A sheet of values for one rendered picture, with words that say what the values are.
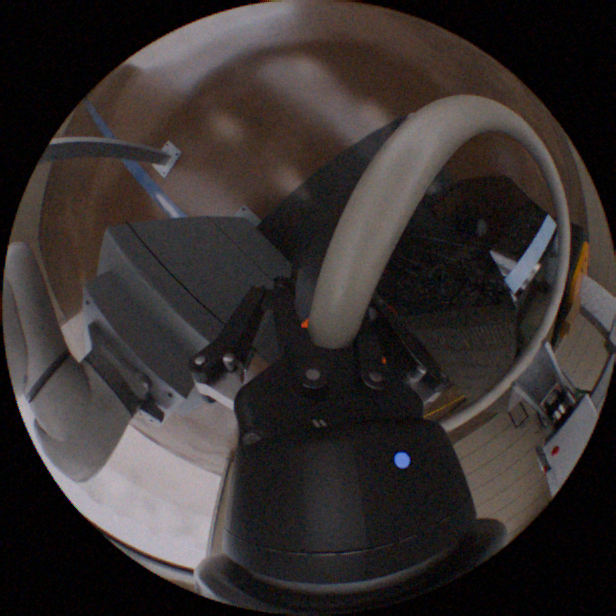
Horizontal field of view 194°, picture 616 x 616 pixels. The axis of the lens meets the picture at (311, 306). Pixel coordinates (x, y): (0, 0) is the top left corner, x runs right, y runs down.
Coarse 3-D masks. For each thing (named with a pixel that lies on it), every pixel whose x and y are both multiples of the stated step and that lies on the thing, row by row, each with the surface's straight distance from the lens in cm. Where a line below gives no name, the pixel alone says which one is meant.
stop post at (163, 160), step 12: (60, 144) 107; (72, 144) 108; (84, 144) 110; (96, 144) 113; (108, 144) 116; (120, 144) 119; (132, 144) 127; (168, 144) 152; (48, 156) 107; (60, 156) 109; (72, 156) 111; (84, 156) 113; (96, 156) 116; (108, 156) 119; (120, 156) 123; (132, 156) 127; (144, 156) 132; (156, 156) 137; (168, 156) 143; (156, 168) 153; (168, 168) 144
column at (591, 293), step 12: (588, 288) 154; (600, 288) 156; (588, 300) 152; (600, 300) 153; (612, 300) 156; (588, 312) 152; (600, 312) 151; (612, 312) 154; (600, 324) 152; (612, 324) 152
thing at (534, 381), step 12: (540, 348) 56; (516, 360) 50; (540, 360) 59; (552, 360) 56; (528, 372) 58; (540, 372) 64; (552, 372) 72; (516, 384) 48; (528, 384) 62; (540, 384) 70; (552, 384) 80; (564, 384) 79; (528, 396) 57; (540, 396) 77; (540, 408) 73; (552, 420) 110
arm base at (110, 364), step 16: (96, 336) 42; (96, 352) 42; (112, 352) 40; (96, 368) 40; (112, 368) 39; (128, 368) 38; (112, 384) 38; (128, 384) 39; (144, 384) 36; (128, 400) 40; (144, 400) 42; (160, 416) 42
